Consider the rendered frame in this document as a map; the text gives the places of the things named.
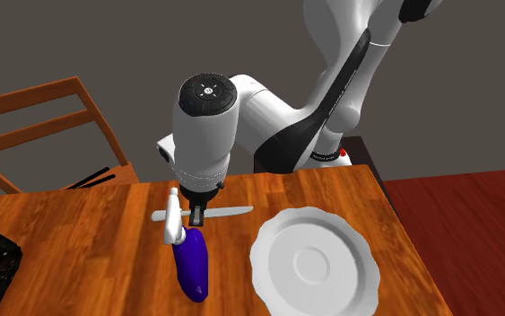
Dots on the wooden chair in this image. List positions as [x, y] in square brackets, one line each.
[42, 129]

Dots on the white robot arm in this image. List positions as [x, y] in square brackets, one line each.
[204, 135]

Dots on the white scalloped plate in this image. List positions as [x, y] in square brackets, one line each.
[315, 262]

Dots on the dark robot stand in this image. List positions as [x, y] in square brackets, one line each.
[368, 157]

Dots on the black stick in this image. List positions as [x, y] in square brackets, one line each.
[101, 180]
[90, 177]

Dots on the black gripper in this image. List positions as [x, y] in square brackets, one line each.
[199, 196]

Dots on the wooden table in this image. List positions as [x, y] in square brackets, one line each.
[81, 245]

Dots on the grey table knife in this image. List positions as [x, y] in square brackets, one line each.
[228, 212]

